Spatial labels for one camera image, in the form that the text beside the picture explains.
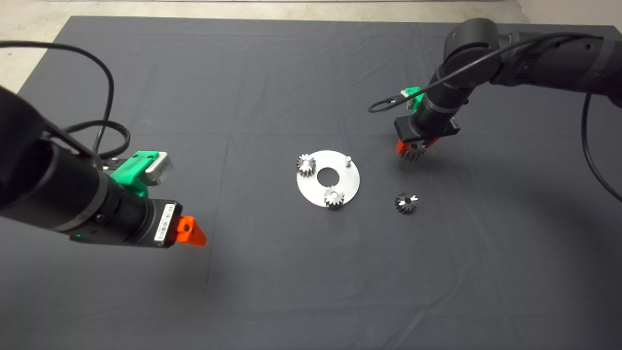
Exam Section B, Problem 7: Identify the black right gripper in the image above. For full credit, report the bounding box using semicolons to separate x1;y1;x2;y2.
394;108;461;155

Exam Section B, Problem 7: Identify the left green camera mount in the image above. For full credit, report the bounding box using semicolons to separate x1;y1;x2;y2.
110;151;161;198

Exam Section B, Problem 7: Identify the braided black left cable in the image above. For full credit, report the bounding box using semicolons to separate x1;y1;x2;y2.
63;120;132;168

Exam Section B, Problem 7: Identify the large steel gear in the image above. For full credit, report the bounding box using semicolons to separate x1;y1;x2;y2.
399;141;428;163

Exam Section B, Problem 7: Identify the black right camera cable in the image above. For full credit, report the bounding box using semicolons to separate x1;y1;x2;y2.
368;33;622;202

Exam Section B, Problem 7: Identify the dark grey table cloth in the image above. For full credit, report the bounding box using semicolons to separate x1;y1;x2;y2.
0;16;622;350

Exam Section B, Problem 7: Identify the right green camera mount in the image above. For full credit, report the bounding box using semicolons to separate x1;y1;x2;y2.
405;87;424;111

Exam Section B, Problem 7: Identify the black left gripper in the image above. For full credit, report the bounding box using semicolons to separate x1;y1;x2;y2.
70;181;207;249

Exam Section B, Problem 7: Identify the round metal plate with hole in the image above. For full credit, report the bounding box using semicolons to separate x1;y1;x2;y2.
296;150;361;209

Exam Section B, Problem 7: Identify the small steel gear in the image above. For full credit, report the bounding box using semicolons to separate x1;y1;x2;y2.
296;154;316;177
324;186;346;210
395;192;419;214

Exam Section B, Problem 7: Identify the left silver camera box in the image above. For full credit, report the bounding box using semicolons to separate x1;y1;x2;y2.
146;152;174;186

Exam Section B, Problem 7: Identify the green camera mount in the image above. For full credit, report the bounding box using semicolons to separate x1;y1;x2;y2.
405;87;424;111
110;151;161;198

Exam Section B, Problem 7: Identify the thin black left cable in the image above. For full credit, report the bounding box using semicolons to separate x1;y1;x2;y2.
0;41;115;154

